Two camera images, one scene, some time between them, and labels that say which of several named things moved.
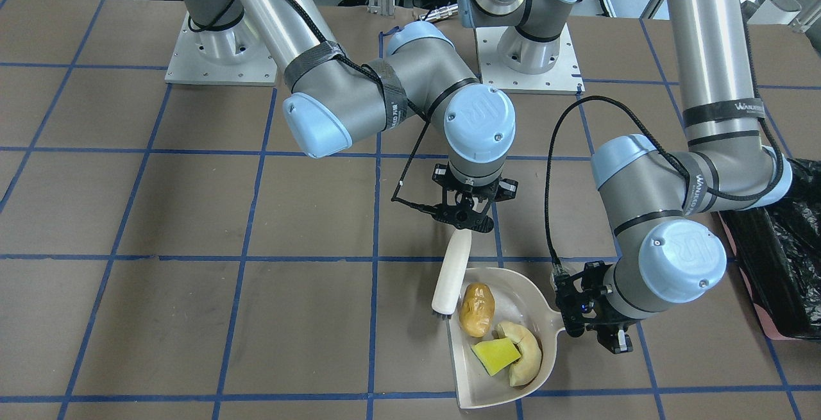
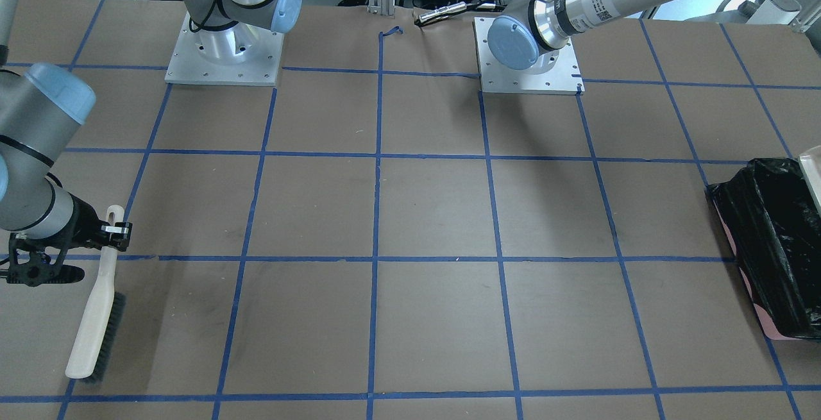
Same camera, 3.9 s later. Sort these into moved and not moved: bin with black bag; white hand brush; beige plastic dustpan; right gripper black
Moved: beige plastic dustpan; white hand brush; right gripper black
Not moved: bin with black bag
